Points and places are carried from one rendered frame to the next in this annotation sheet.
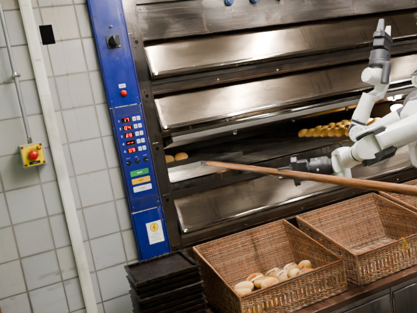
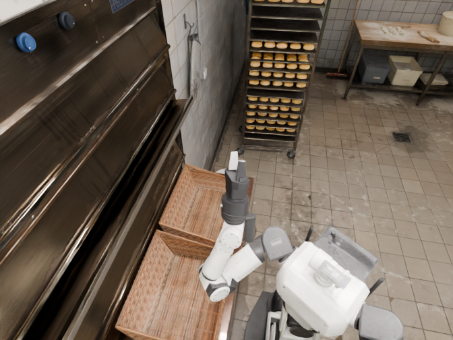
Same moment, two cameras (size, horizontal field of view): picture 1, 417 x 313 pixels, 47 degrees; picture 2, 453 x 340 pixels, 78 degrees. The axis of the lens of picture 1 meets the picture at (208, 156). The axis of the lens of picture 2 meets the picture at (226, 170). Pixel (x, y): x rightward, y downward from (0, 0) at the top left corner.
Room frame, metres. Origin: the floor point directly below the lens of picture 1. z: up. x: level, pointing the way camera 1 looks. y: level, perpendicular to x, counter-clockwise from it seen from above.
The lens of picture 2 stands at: (1.89, -0.37, 2.32)
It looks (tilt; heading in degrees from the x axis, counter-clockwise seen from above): 46 degrees down; 303
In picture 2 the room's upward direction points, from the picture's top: straight up
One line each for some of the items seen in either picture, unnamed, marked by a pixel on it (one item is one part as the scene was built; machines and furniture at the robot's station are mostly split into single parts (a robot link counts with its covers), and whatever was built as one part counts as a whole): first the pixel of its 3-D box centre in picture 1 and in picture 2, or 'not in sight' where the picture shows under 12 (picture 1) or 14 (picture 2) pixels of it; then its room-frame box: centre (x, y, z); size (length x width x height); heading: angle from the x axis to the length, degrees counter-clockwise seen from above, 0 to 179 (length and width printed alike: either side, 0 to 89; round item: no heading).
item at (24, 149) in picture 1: (32, 154); not in sight; (2.08, 0.75, 1.46); 0.10 x 0.07 x 0.10; 112
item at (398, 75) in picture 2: not in sight; (402, 70); (1.85, -5.21, 0.35); 0.50 x 0.36 x 0.24; 113
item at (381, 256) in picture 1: (367, 233); (182, 290); (2.44, -0.75, 0.72); 0.56 x 0.49 x 0.28; 112
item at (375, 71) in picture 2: not in sight; (373, 68); (2.24, -5.05, 0.35); 0.50 x 0.36 x 0.24; 112
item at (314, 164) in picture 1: (307, 169); not in sight; (1.97, -0.40, 1.19); 0.12 x 0.10 x 0.13; 76
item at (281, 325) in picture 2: not in sight; (294, 329); (1.83, -0.89, 0.78); 0.18 x 0.15 x 0.47; 21
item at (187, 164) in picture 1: (193, 161); not in sight; (3.04, 0.10, 1.19); 0.55 x 0.36 x 0.03; 111
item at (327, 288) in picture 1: (266, 267); not in sight; (2.21, -0.18, 0.72); 0.56 x 0.49 x 0.28; 113
